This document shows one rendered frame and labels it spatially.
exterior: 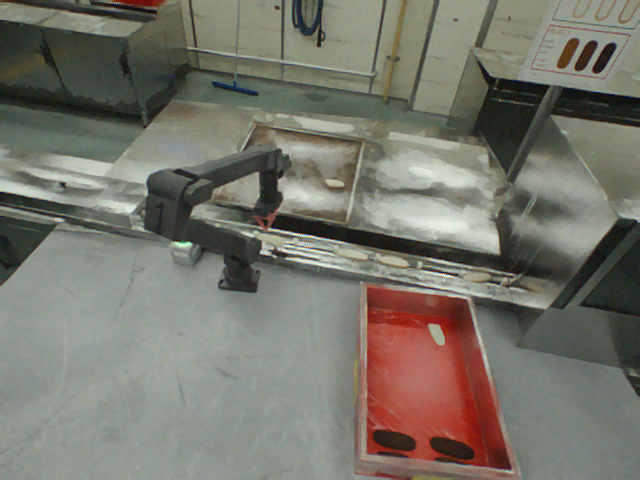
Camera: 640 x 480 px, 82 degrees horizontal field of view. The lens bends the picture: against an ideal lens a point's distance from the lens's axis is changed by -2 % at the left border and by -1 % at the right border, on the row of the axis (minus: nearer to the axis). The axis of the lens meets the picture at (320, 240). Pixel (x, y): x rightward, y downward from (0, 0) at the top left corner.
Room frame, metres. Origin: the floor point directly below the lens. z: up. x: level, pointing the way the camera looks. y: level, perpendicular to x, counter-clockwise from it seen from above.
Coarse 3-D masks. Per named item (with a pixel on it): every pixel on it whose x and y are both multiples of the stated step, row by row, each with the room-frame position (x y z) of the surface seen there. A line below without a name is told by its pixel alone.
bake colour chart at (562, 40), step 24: (552, 0) 1.55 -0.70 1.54; (576, 0) 1.54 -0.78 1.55; (600, 0) 1.53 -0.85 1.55; (624, 0) 1.52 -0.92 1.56; (552, 24) 1.55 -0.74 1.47; (576, 24) 1.54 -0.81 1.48; (600, 24) 1.53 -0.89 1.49; (624, 24) 1.52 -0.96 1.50; (552, 48) 1.54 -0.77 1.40; (576, 48) 1.53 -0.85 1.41; (600, 48) 1.52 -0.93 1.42; (624, 48) 1.52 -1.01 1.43; (528, 72) 1.55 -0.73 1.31; (552, 72) 1.54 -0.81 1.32; (576, 72) 1.53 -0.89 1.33; (600, 72) 1.52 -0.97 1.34
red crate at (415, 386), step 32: (384, 320) 0.66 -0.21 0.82; (416, 320) 0.68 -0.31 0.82; (448, 320) 0.69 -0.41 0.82; (384, 352) 0.56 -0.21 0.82; (416, 352) 0.57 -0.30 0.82; (448, 352) 0.58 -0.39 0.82; (384, 384) 0.46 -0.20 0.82; (416, 384) 0.47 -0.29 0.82; (448, 384) 0.48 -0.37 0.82; (384, 416) 0.38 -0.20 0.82; (416, 416) 0.39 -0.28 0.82; (448, 416) 0.40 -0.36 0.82; (384, 448) 0.31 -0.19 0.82; (416, 448) 0.32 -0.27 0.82; (480, 448) 0.33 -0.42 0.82
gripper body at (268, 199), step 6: (264, 192) 0.91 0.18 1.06; (270, 192) 0.91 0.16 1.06; (276, 192) 0.92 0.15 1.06; (258, 198) 0.93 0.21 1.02; (264, 198) 0.91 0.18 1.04; (270, 198) 0.91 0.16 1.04; (276, 198) 0.92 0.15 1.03; (258, 204) 0.90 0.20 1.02; (264, 204) 0.90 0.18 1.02; (270, 204) 0.91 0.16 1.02; (276, 204) 0.91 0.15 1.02; (258, 210) 0.88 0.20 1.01; (270, 210) 0.88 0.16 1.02
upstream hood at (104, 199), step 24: (0, 168) 1.08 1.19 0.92; (24, 168) 1.09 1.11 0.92; (48, 168) 1.11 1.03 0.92; (0, 192) 0.95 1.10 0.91; (24, 192) 0.96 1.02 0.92; (48, 192) 0.97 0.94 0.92; (72, 192) 0.98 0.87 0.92; (96, 192) 1.00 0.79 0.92; (120, 192) 1.01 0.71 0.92; (144, 192) 1.03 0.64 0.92; (96, 216) 0.91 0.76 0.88; (120, 216) 0.90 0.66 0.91
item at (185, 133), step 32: (160, 128) 1.70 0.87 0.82; (192, 128) 1.73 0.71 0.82; (224, 128) 1.77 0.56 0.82; (384, 128) 1.97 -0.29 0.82; (416, 128) 2.02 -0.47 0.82; (448, 128) 2.07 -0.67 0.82; (128, 160) 1.37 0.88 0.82; (160, 160) 1.40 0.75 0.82; (192, 160) 1.43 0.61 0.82; (64, 224) 0.92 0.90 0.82; (256, 224) 1.04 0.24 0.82; (288, 224) 1.06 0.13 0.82; (448, 256) 0.98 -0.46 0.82; (480, 256) 1.00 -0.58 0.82
